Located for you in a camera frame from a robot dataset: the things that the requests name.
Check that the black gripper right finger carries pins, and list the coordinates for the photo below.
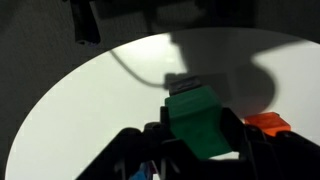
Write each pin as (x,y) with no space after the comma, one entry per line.
(280,156)

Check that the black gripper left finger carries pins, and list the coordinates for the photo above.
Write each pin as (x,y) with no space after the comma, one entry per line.
(133,146)

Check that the gray block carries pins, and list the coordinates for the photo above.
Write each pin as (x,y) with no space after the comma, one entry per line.
(185,83)

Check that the orange block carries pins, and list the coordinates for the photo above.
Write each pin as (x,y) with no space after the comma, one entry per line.
(266,122)

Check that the green block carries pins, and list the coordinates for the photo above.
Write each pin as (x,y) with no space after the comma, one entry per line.
(196,126)

